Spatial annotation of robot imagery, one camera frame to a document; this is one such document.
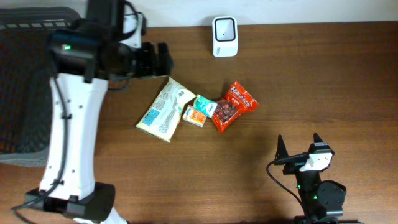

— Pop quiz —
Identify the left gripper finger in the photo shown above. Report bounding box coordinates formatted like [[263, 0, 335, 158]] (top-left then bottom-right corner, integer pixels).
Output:
[[142, 42, 156, 77], [157, 42, 174, 76]]

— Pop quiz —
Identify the cream noodle packet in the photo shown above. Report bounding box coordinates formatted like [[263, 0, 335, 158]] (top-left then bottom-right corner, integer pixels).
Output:
[[136, 77, 196, 143]]

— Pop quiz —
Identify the orange tissue pack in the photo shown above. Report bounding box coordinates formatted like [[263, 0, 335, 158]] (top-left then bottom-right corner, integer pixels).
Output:
[[182, 105, 206, 127]]

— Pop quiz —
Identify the teal tissue pack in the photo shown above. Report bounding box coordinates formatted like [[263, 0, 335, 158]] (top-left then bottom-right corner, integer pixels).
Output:
[[193, 95, 218, 118]]

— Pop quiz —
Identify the red snack bag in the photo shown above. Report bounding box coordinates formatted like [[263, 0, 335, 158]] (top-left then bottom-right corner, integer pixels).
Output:
[[212, 81, 259, 133]]

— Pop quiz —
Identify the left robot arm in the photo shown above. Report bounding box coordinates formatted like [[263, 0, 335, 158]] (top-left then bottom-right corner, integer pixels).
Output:
[[24, 1, 173, 223]]

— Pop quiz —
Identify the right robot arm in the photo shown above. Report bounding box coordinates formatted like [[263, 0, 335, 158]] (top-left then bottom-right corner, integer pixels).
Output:
[[271, 133, 346, 224]]

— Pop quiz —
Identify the white barcode scanner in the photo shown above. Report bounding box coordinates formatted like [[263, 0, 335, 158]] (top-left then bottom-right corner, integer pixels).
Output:
[[212, 16, 239, 57]]

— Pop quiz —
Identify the grey plastic mesh basket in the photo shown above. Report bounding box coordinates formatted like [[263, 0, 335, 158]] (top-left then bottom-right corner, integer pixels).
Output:
[[1, 7, 80, 167]]

